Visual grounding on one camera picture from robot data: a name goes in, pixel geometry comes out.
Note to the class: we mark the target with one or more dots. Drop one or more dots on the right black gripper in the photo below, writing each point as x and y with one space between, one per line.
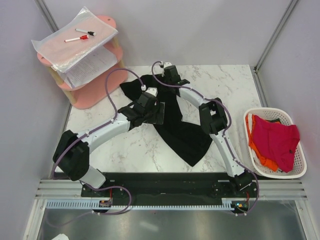
165 89

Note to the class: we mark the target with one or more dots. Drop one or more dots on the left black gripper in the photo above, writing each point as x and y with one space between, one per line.
157 118

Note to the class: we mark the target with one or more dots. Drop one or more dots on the black t shirt blue logo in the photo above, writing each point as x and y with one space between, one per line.
186 139

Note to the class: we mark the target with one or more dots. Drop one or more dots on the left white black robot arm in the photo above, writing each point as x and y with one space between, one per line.
72 154

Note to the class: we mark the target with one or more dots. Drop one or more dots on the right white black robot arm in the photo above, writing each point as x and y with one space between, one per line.
215 120

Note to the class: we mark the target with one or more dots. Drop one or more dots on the printed paper stack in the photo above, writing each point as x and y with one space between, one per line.
90 67

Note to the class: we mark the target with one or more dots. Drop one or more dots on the pink three tier shelf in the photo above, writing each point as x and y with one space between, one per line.
90 94

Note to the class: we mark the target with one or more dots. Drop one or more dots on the purple pen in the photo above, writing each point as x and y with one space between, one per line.
69 82

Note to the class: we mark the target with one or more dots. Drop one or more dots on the black cap whiteboard marker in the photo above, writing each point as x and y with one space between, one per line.
91 33

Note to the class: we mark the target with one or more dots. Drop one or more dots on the red cap whiteboard marker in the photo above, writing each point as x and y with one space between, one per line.
83 37

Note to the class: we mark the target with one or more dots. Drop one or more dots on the plastic sleeve with pink paper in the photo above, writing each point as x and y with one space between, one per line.
64 55

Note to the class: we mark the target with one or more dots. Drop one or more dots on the dark green t shirt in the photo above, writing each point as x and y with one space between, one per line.
277 120

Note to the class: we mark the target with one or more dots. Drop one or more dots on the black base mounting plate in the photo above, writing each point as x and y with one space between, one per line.
115 178

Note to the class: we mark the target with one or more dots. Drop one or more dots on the magenta t shirt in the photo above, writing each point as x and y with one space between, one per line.
276 142

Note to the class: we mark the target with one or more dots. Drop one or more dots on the orange t shirt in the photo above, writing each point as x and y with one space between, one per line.
250 124

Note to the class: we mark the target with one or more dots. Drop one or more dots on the white paper scrap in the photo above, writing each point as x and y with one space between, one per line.
61 236

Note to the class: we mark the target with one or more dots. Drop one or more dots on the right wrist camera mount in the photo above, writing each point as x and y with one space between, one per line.
164 64

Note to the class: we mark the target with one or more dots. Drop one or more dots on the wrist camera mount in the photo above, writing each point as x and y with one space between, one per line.
164 64
153 91

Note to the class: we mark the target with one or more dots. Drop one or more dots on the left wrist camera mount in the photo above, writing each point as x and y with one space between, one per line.
153 91

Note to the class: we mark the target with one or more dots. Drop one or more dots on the white slotted cable duct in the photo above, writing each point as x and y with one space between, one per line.
96 204

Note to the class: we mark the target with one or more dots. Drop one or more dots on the aluminium frame rail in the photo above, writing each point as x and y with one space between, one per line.
220 189

